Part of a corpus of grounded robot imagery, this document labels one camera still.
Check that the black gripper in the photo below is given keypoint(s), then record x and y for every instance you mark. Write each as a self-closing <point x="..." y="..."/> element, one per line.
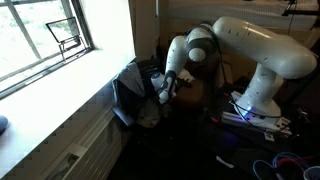
<point x="167" y="90"/>

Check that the grey pair of shorts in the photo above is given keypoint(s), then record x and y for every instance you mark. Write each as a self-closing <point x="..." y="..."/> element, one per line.
<point x="151" y="113"/>

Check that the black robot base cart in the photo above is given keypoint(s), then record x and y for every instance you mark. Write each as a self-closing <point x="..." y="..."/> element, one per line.
<point x="242" y="145"/>

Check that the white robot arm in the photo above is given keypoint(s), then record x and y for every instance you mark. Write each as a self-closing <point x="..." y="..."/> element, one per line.
<point x="278" y="57"/>

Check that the grey shirt on chair back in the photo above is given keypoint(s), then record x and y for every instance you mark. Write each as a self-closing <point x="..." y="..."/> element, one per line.
<point x="131" y="78"/>

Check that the black office chair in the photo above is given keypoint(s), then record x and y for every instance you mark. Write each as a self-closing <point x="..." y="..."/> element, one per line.
<point x="126" y="102"/>

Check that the white round cup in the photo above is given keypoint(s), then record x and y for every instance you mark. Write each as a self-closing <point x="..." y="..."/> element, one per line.
<point x="312" y="173"/>

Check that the maroon blue cap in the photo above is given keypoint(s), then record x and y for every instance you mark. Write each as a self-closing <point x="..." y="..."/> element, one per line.
<point x="3" y="124"/>

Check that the white wall radiator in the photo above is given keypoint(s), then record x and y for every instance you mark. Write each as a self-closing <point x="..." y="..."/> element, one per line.
<point x="85" y="147"/>

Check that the black wire frame stand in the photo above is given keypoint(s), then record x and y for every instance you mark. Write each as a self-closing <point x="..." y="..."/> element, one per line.
<point x="67" y="34"/>

